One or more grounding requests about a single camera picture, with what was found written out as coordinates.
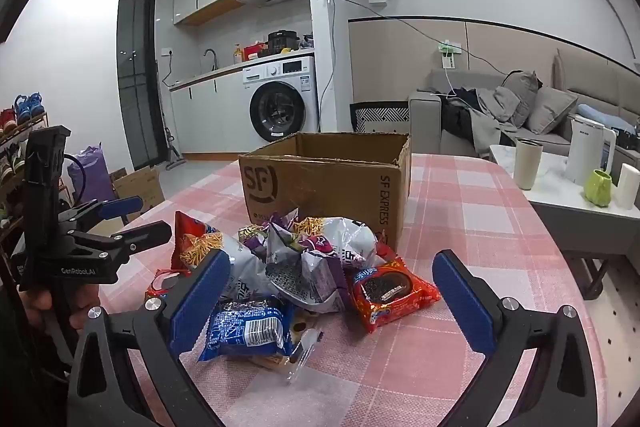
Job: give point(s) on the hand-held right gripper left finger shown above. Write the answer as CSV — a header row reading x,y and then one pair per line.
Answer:
x,y
200,302

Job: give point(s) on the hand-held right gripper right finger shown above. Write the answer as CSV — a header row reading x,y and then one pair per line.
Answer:
x,y
462,302

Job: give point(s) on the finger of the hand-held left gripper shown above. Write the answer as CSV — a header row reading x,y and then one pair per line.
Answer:
x,y
120,207
150,232

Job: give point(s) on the red white cookie packet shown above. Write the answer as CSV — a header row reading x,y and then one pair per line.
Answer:
x,y
162,284

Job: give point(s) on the blue cookie packet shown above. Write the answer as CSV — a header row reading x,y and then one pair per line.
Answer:
x,y
250,327

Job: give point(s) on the red white noodle snack bag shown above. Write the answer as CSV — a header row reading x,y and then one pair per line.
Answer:
x,y
245,267

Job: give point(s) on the red sandwich cookie packet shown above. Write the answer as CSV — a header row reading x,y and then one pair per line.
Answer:
x,y
390,292

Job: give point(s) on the purple yellow candy wrapper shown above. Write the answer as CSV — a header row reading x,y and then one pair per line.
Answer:
x,y
255,237

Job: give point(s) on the brown cardboard box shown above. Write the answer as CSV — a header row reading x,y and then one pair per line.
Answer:
x,y
320,187

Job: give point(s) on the person's left hand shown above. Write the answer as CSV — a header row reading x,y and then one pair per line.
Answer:
x,y
37,304

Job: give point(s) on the purple plastic bag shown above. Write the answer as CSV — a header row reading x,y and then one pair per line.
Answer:
x,y
92,172

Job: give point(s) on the stick vacuum cleaner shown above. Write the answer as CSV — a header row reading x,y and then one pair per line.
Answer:
x,y
175,162

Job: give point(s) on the wooden shoe rack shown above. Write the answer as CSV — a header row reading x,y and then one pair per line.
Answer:
x,y
35,119

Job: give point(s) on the red shoes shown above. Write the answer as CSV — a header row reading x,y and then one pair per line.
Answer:
x,y
7,119

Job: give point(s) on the pink plaid tablecloth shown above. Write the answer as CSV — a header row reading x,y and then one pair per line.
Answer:
x,y
450,207

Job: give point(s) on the blue shoes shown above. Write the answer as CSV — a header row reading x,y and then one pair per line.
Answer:
x,y
27,107

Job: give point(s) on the dark glass door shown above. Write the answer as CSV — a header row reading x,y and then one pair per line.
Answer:
x,y
137,82

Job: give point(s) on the white kitchen base cabinet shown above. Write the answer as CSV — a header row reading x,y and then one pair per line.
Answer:
x,y
210,117

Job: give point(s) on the white coffee table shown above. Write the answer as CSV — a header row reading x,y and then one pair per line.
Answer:
x,y
555,202

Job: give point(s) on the beige tumbler cup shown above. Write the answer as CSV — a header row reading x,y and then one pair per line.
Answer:
x,y
527,167

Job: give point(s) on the kitchen faucet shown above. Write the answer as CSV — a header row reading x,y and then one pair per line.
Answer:
x,y
215,62

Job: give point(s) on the green mug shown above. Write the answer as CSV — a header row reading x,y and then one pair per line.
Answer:
x,y
597,189

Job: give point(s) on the black garment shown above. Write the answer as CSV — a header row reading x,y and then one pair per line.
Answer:
x,y
457,122

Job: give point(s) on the white washing machine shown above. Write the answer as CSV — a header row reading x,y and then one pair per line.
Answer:
x,y
280,107

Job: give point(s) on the grey garment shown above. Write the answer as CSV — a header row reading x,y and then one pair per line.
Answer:
x,y
492,117

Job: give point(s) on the grey sofa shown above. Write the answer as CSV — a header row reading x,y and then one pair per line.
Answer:
x,y
425,117

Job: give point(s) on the yellow soap bottle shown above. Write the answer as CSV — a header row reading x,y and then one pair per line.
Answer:
x,y
238,56

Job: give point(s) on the white electric kettle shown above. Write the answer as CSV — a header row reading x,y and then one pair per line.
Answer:
x,y
585,152

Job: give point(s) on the white paper roll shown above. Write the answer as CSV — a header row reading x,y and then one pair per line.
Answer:
x,y
627,187

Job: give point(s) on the red box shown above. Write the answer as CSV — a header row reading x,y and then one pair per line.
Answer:
x,y
255,52

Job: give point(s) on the black white patterned basket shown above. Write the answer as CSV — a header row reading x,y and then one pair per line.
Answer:
x,y
380,113

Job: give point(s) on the light grey cushion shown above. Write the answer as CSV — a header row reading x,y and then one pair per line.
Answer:
x,y
552,109

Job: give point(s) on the dark grey cushion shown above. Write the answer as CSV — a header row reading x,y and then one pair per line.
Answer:
x,y
525,92

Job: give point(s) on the black pressure cooker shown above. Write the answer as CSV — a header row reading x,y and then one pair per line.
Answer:
x,y
282,43

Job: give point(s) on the light blue pillow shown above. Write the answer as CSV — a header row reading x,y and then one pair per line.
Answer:
x,y
600,114

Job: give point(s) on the dark crumpled bag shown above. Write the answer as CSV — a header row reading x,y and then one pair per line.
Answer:
x,y
306,43

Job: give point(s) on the wall socket with charger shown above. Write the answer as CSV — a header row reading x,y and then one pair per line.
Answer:
x,y
446,54

